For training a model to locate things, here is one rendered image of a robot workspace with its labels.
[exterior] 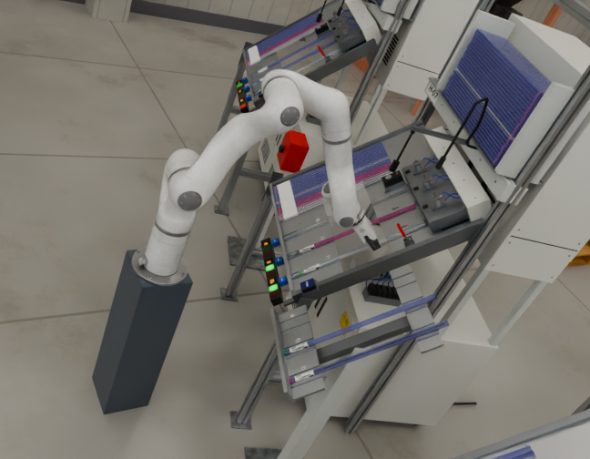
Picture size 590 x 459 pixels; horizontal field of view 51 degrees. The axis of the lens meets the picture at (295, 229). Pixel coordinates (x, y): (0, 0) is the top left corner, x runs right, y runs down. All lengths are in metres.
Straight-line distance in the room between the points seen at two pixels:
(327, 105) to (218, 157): 0.35
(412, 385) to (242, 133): 1.44
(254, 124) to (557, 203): 1.08
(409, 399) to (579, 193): 1.16
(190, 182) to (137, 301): 0.49
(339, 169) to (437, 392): 1.27
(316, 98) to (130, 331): 1.01
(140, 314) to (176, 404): 0.63
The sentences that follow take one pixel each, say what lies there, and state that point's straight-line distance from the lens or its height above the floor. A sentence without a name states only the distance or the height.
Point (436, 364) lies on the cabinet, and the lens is 2.70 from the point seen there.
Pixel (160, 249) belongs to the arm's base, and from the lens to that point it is 2.03.
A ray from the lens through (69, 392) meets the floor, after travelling 2.63.
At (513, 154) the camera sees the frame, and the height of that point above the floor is 1.47.
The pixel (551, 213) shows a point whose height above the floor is 1.29.
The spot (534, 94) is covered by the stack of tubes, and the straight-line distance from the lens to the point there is 2.05.
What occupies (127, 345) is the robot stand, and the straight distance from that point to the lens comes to 2.27.
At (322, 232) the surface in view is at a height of 0.83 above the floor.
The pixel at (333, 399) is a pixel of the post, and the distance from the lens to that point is 2.19.
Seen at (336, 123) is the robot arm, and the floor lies 1.39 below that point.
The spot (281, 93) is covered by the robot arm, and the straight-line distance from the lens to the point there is 1.74.
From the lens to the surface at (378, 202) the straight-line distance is 2.40.
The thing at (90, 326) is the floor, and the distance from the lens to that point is 2.86.
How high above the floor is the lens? 2.12
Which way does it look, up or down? 34 degrees down
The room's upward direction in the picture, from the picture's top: 25 degrees clockwise
